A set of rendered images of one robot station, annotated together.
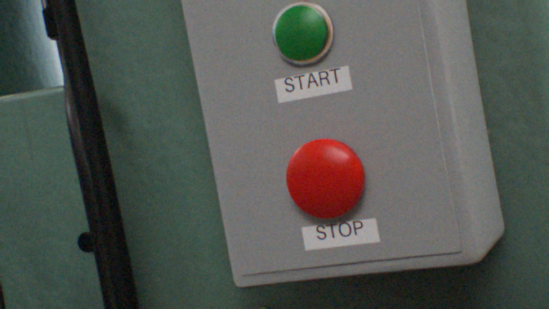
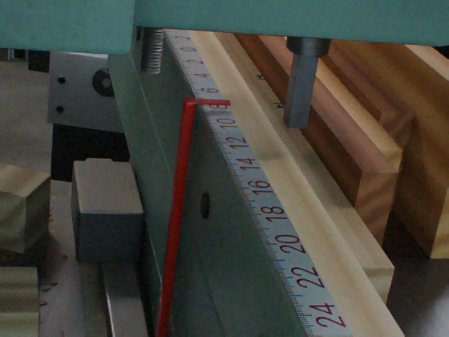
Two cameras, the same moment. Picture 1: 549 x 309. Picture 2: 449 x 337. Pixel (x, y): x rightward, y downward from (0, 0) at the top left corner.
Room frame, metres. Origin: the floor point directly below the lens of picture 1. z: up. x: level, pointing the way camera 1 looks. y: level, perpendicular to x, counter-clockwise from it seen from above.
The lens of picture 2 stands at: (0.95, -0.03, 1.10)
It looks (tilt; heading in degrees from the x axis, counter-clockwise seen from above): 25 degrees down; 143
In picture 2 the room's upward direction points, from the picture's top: 8 degrees clockwise
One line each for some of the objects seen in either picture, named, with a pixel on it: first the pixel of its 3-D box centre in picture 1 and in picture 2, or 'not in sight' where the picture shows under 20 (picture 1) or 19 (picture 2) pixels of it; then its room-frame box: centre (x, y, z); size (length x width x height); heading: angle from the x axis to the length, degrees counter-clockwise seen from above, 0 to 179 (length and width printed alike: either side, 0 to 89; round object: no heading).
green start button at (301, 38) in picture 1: (301, 33); not in sight; (0.38, -0.02, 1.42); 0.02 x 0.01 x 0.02; 68
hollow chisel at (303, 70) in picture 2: not in sight; (303, 72); (0.66, 0.21, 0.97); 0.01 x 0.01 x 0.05; 68
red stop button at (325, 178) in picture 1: (324, 178); not in sight; (0.38, -0.02, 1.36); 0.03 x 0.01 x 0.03; 68
